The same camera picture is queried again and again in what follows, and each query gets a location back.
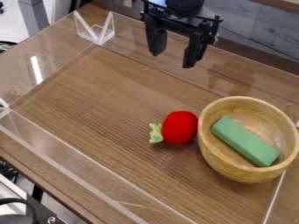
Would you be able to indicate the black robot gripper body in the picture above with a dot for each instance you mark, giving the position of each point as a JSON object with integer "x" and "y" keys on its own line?
{"x": 186, "y": 15}

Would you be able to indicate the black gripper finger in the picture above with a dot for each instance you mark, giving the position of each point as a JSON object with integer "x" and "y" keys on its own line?
{"x": 157, "y": 36}
{"x": 195, "y": 49}

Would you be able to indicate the green foam block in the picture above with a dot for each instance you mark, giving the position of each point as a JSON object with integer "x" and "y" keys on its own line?
{"x": 245, "y": 142}

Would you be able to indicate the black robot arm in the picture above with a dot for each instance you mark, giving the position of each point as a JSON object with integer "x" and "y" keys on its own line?
{"x": 183, "y": 17}

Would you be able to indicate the brown wooden bowl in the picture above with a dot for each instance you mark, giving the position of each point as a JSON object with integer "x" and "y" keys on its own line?
{"x": 266, "y": 121}

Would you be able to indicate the red plush strawberry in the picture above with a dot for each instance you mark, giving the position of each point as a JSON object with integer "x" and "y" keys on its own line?
{"x": 177, "y": 130}

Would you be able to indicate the clear acrylic corner bracket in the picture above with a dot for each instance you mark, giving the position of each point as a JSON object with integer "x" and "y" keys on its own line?
{"x": 97, "y": 34}

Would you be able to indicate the clear acrylic tray wall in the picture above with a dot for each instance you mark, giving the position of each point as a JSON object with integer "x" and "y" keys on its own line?
{"x": 77, "y": 105}

